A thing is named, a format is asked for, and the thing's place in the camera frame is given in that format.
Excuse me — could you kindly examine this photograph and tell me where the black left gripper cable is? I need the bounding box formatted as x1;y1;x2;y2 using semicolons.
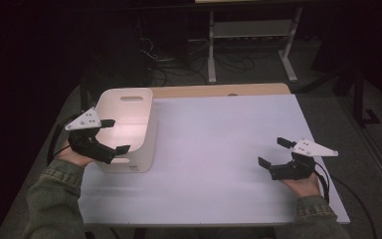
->
47;114;78;166

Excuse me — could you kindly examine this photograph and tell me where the metal floor rail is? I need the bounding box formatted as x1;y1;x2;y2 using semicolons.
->
339;96;382;201

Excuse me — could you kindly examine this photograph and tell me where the white plastic bin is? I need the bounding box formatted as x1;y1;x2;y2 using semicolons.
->
94;87;159;174

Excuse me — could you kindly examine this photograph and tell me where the tangle of floor cables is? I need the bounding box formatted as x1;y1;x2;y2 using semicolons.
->
138;35;257;88

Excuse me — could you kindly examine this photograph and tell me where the white metal desk frame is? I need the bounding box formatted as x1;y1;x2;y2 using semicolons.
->
206;6;304;85

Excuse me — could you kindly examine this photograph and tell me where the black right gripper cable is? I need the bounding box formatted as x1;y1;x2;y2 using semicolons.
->
312;161;378;239

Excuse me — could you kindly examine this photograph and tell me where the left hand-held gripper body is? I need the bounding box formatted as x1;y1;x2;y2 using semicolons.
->
64;107;117;165

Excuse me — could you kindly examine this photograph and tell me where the person's right hand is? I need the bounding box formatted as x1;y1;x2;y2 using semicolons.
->
282;172;322;199

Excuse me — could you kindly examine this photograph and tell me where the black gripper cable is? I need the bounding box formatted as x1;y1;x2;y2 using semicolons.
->
312;161;378;239
47;114;78;166

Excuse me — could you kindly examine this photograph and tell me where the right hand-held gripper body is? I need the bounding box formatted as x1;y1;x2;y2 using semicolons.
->
269;137;339;181

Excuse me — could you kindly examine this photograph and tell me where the person's left hand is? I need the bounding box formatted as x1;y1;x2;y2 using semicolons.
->
56;138;96;168

